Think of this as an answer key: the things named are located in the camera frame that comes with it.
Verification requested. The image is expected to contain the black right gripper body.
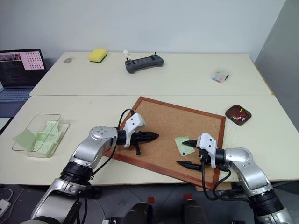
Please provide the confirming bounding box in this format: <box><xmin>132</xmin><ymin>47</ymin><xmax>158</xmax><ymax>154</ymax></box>
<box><xmin>198</xmin><ymin>148</ymin><xmax>211</xmax><ymax>171</ymax></box>

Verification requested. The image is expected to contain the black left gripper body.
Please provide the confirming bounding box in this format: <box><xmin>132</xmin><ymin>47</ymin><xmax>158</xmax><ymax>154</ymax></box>
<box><xmin>128</xmin><ymin>131</ymin><xmax>143</xmax><ymax>147</ymax></box>

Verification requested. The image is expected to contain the green sticky note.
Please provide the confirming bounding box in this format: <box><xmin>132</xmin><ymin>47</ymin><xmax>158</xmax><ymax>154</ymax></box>
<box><xmin>12</xmin><ymin>130</ymin><xmax>36</xmax><ymax>150</ymax></box>
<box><xmin>174</xmin><ymin>135</ymin><xmax>196</xmax><ymax>157</ymax></box>
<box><xmin>44</xmin><ymin>120</ymin><xmax>60</xmax><ymax>136</ymax></box>
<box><xmin>34</xmin><ymin>130</ymin><xmax>63</xmax><ymax>156</ymax></box>

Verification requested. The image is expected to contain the brown square tray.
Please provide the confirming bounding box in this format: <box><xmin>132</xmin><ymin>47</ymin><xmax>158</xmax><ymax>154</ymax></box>
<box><xmin>225</xmin><ymin>104</ymin><xmax>253</xmax><ymax>127</ymax></box>

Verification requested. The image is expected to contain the small black box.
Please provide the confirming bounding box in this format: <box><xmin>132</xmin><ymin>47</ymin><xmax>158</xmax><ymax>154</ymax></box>
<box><xmin>102</xmin><ymin>217</ymin><xmax>122</xmax><ymax>224</ymax></box>

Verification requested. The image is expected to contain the clear plastic box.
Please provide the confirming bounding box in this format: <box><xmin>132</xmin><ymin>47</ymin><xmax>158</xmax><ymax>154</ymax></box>
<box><xmin>11</xmin><ymin>113</ymin><xmax>71</xmax><ymax>160</ymax></box>

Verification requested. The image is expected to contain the dark rounded shape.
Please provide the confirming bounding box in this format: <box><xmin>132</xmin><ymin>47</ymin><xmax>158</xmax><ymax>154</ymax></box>
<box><xmin>125</xmin><ymin>202</ymin><xmax>154</xmax><ymax>224</ymax></box>
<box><xmin>181</xmin><ymin>199</ymin><xmax>209</xmax><ymax>224</ymax></box>

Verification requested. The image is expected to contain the grey handheld remote controller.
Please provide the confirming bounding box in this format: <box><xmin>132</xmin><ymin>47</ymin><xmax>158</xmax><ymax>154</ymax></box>
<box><xmin>124</xmin><ymin>51</ymin><xmax>164</xmax><ymax>75</ymax></box>

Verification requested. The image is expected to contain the clear plastic bag of pins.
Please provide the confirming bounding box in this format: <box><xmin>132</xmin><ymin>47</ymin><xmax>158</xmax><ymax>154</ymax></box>
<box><xmin>210</xmin><ymin>68</ymin><xmax>232</xmax><ymax>84</ymax></box>

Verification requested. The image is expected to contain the yellow green sponge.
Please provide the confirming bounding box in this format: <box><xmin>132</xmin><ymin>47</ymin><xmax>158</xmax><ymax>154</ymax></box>
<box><xmin>88</xmin><ymin>48</ymin><xmax>108</xmax><ymax>64</ymax></box>

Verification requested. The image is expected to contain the grey partition panel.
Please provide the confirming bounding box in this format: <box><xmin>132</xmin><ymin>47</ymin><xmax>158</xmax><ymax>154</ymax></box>
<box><xmin>254</xmin><ymin>0</ymin><xmax>299</xmax><ymax>147</ymax></box>

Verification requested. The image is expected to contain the open laptop computer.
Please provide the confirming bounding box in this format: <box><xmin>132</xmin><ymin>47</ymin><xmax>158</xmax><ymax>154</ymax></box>
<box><xmin>0</xmin><ymin>49</ymin><xmax>48</xmax><ymax>104</ymax></box>

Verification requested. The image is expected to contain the white power adapter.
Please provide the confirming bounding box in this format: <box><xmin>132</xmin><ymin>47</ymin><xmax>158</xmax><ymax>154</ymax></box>
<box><xmin>0</xmin><ymin>198</ymin><xmax>12</xmax><ymax>214</ymax></box>

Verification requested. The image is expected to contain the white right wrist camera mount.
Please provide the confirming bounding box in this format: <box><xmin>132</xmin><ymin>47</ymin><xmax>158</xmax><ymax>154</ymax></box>
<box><xmin>195</xmin><ymin>132</ymin><xmax>219</xmax><ymax>168</ymax></box>

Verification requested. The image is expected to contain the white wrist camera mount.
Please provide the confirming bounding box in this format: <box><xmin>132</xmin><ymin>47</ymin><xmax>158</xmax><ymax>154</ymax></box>
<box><xmin>195</xmin><ymin>132</ymin><xmax>219</xmax><ymax>168</ymax></box>
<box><xmin>122</xmin><ymin>112</ymin><xmax>146</xmax><ymax>149</ymax></box>

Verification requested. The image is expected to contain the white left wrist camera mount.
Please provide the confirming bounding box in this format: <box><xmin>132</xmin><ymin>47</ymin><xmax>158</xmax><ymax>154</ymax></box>
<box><xmin>122</xmin><ymin>112</ymin><xmax>146</xmax><ymax>149</ymax></box>

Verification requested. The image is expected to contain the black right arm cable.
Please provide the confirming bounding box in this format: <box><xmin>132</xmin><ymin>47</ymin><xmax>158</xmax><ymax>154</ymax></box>
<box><xmin>200</xmin><ymin>161</ymin><xmax>249</xmax><ymax>202</ymax></box>

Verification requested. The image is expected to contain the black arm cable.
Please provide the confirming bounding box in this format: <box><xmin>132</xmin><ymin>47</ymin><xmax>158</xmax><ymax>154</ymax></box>
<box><xmin>89</xmin><ymin>108</ymin><xmax>136</xmax><ymax>181</ymax></box>
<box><xmin>200</xmin><ymin>161</ymin><xmax>249</xmax><ymax>202</ymax></box>

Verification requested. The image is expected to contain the cork board with brown frame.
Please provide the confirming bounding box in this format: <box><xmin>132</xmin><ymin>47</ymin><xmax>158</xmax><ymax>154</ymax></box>
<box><xmin>102</xmin><ymin>96</ymin><xmax>227</xmax><ymax>192</ymax></box>

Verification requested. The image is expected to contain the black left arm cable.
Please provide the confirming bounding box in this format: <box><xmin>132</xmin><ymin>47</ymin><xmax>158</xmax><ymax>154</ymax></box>
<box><xmin>89</xmin><ymin>108</ymin><xmax>136</xmax><ymax>181</ymax></box>

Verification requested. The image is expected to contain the white cable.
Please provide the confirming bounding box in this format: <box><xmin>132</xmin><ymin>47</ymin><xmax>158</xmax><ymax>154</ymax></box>
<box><xmin>0</xmin><ymin>187</ymin><xmax>14</xmax><ymax>202</ymax></box>

